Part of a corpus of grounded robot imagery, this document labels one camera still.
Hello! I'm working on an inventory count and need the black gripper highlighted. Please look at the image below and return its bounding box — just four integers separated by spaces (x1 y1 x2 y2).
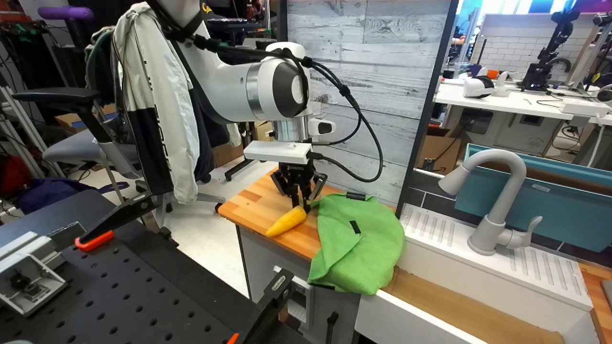
270 160 329 214

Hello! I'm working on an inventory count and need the yellow corn toy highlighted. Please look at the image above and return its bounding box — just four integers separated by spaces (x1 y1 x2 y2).
264 202 310 241

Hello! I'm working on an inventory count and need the green towel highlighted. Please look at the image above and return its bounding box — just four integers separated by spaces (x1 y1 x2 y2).
306 191 407 298

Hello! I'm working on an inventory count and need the wooden toy kitchen counter unit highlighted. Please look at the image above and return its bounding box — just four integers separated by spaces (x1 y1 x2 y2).
216 168 612 344

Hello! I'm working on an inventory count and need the black floor stand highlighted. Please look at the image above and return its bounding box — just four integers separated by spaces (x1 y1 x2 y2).
222 141 277 183

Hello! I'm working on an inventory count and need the white cabinet front plate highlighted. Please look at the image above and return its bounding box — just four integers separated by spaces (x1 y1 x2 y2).
304 285 359 344

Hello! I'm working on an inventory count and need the brown cardboard box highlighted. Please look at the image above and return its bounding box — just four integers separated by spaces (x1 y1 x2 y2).
417 130 465 174

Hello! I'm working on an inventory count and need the grey wood backsplash panel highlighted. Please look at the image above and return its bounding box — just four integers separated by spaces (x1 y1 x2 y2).
285 0 451 210

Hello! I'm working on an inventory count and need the white grey jacket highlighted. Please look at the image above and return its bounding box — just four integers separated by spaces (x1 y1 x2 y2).
113 2 243 206

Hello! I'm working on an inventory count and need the grey toy faucet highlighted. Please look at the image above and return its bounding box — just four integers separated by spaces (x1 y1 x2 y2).
436 147 545 258

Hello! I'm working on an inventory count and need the white orange device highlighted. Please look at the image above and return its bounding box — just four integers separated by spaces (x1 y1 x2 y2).
461 67 512 99

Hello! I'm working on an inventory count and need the white toy sink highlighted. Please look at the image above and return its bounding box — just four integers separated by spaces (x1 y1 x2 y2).
354 202 602 344

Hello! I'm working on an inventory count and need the long white lab table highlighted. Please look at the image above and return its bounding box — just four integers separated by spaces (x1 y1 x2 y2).
432 80 612 126

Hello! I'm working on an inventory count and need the grey padded chair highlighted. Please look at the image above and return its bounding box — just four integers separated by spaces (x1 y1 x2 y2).
11 84 139 206

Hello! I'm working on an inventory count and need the teal plastic bin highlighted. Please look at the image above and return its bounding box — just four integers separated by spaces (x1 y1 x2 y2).
453 143 612 254

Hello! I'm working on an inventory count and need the purple bag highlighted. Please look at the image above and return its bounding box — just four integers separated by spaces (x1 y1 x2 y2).
15 178 86 216

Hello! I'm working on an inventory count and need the purple cushion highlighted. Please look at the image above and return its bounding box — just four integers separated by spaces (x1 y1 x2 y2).
36 4 95 23

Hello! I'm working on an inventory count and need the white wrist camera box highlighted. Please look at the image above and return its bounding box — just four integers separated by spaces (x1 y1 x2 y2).
243 139 314 166

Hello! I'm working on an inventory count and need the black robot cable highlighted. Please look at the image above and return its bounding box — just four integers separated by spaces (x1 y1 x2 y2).
189 34 386 185

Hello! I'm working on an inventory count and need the black clamp orange handle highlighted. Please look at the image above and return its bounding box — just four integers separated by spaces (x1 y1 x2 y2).
73 193 159 254
226 265 298 344

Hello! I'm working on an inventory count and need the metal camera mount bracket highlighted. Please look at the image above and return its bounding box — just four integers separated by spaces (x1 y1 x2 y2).
0 252 69 319

